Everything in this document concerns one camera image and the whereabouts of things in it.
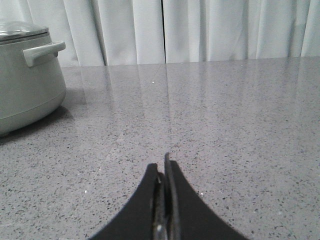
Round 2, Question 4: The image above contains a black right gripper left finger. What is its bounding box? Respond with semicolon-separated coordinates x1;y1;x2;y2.
91;163;164;240

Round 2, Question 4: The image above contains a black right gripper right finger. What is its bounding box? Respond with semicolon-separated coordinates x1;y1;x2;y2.
164;152;246;240

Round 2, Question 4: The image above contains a glass pot lid steel rim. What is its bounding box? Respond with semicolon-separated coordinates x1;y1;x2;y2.
0;19;49;45

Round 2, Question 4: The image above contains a pale green electric cooking pot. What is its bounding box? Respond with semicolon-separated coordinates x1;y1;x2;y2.
0;33;66;135

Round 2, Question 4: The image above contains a white pleated curtain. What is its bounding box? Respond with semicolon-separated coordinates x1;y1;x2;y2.
0;0;320;67

